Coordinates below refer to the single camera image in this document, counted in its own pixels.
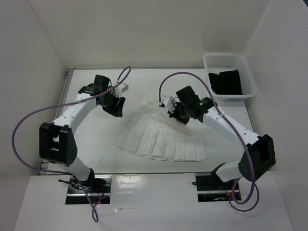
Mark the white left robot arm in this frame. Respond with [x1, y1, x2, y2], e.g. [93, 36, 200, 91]
[39, 75, 128, 193]

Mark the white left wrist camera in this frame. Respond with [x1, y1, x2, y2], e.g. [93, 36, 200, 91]
[114, 83, 128, 98]

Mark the black skirt in basket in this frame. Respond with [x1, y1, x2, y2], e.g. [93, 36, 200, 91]
[208, 70, 243, 95]

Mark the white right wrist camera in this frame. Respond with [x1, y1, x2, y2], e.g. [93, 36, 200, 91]
[159, 94, 177, 113]

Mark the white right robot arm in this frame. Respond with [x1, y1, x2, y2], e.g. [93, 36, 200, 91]
[161, 86, 276, 189]

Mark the white pleated skirt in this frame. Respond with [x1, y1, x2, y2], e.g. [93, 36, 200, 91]
[114, 94, 207, 162]

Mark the white plastic laundry basket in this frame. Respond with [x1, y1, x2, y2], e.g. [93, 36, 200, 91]
[203, 53, 257, 100]

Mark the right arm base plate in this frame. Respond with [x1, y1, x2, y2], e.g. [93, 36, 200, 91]
[192, 172, 235, 202]

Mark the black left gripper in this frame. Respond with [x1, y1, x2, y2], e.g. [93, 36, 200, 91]
[99, 90, 126, 117]

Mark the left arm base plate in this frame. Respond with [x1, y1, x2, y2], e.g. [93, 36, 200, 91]
[58, 175, 112, 205]

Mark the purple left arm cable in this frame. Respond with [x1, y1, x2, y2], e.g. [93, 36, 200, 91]
[12, 66, 132, 223]

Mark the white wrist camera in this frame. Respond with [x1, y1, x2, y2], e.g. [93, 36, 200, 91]
[159, 94, 177, 113]
[114, 83, 128, 98]

